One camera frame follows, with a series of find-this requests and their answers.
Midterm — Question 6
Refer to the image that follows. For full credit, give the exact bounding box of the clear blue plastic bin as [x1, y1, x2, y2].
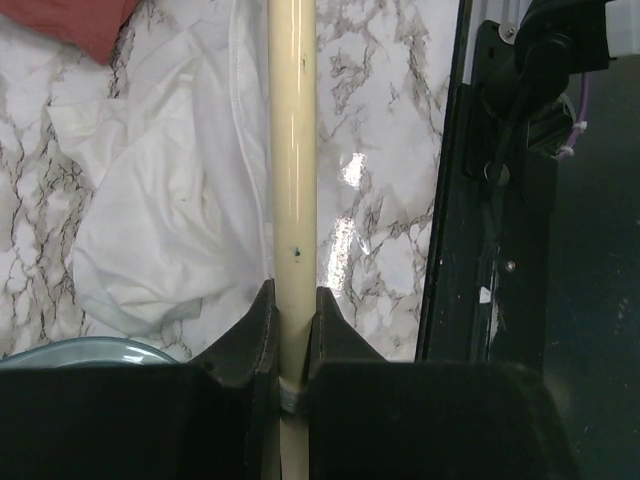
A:
[1, 337, 177, 369]

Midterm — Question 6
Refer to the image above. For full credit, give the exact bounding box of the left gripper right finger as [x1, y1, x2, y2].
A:
[307, 287, 580, 479]

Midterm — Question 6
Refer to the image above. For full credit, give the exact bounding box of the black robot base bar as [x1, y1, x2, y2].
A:
[416, 1, 557, 370]

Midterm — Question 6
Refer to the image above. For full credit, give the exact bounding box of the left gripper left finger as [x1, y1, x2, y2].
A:
[1, 281, 280, 479]

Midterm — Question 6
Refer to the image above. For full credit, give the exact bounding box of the red graphic tank top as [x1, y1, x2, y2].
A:
[1, 0, 138, 65]

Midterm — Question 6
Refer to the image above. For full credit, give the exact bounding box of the cream wooden hanger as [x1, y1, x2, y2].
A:
[268, 0, 317, 479]

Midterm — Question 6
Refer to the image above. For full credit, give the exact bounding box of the white tank top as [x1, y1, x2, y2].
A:
[48, 1, 270, 335]

